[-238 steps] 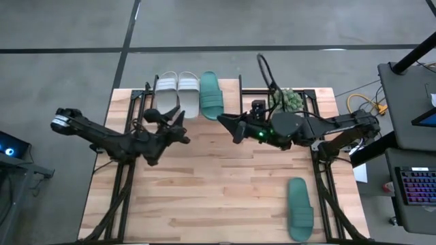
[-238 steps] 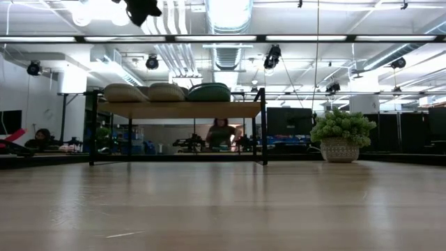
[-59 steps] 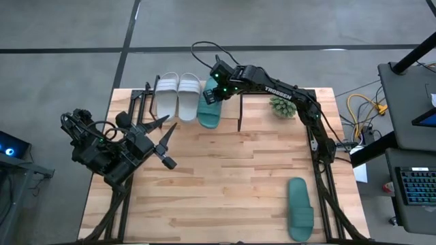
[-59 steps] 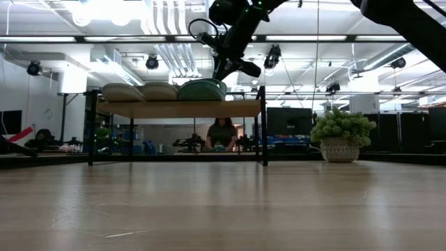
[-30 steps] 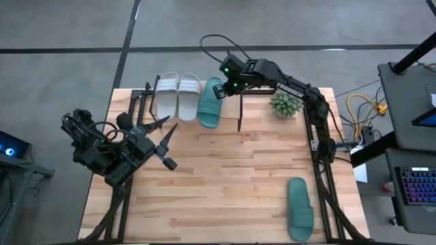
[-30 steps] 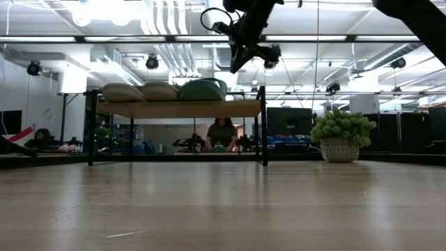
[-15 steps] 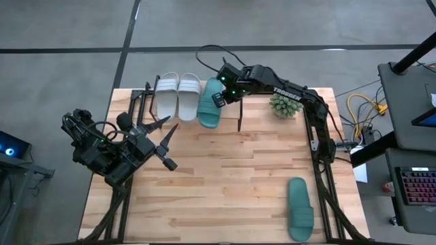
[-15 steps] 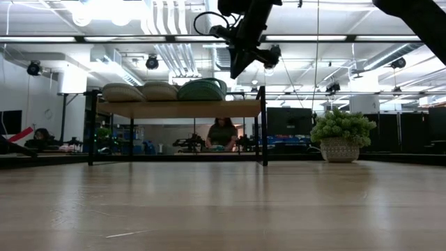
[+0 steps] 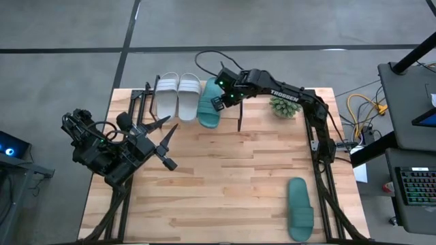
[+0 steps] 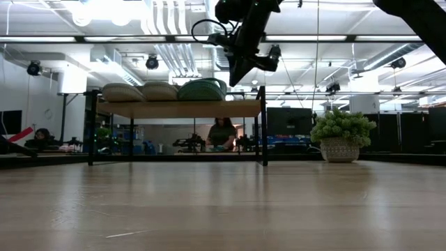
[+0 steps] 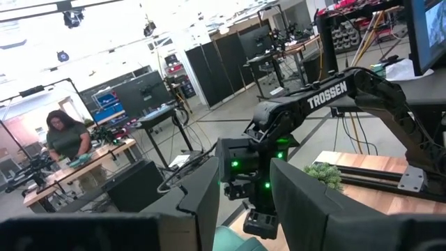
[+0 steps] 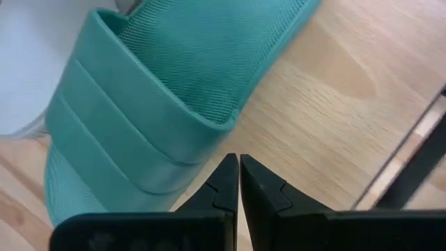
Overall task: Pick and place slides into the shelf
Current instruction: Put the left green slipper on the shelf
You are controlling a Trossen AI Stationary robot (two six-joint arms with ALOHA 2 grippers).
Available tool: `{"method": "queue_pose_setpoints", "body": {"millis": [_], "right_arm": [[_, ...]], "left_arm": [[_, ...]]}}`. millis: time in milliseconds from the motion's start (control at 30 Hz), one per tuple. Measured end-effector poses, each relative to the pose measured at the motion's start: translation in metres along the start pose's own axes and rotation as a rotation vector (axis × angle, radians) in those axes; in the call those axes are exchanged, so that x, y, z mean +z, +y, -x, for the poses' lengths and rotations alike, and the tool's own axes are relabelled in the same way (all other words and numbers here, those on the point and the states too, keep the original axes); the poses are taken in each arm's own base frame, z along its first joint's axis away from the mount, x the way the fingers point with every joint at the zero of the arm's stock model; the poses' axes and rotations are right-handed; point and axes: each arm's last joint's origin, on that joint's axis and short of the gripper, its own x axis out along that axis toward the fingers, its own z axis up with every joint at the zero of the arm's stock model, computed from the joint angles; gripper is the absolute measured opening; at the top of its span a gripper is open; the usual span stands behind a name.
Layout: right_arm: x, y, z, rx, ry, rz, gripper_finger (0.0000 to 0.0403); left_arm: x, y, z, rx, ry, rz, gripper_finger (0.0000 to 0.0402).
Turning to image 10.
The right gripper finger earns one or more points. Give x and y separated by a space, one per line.
242 71

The blue storage bins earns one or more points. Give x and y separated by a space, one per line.
139 148

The black ceiling spotlight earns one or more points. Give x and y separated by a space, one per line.
33 68
275 52
399 63
332 88
152 62

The wooden shelf with black frame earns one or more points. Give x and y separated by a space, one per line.
181 108

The black aluminium rig frame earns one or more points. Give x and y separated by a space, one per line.
296 157

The green succulent in patterned pot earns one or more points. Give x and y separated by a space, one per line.
341 129

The background black robot arms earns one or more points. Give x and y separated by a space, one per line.
190 142

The red strip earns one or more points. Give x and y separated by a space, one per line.
21 134

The black monitor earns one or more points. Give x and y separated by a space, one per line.
289 122

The black room divider panels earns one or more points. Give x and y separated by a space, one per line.
411 129

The light grey rubber slide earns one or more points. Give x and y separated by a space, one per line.
122 93
160 92

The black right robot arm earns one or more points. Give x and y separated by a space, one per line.
425 24

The background green plant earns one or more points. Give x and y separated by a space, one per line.
102 133

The black wall screen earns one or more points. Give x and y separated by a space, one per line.
10 122

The person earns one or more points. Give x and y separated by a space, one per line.
221 134
42 134

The thin black post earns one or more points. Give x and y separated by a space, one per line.
64 115

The metal overhead crossbar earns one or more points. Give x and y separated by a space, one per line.
350 38

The green rubber slide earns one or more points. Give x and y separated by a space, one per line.
200 91

